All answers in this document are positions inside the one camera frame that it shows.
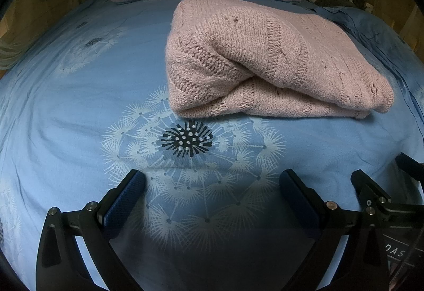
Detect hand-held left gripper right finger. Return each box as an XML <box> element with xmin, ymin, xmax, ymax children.
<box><xmin>279</xmin><ymin>169</ymin><xmax>390</xmax><ymax>291</ymax></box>

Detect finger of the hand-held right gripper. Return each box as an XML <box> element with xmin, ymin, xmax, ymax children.
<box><xmin>396</xmin><ymin>152</ymin><xmax>424</xmax><ymax>180</ymax></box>
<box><xmin>351</xmin><ymin>170</ymin><xmax>393</xmax><ymax>212</ymax></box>

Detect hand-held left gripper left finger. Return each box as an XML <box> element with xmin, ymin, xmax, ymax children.
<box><xmin>35</xmin><ymin>169</ymin><xmax>146</xmax><ymax>291</ymax></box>

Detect pink knitted cardigan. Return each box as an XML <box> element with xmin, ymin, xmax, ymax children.
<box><xmin>166</xmin><ymin>0</ymin><xmax>395</xmax><ymax>120</ymax></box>

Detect blue dandelion-print bed sheet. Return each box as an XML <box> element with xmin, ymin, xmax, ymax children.
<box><xmin>0</xmin><ymin>0</ymin><xmax>424</xmax><ymax>291</ymax></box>

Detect pale gauzy cloth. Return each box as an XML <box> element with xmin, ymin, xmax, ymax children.
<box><xmin>0</xmin><ymin>35</ymin><xmax>28</xmax><ymax>70</ymax></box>

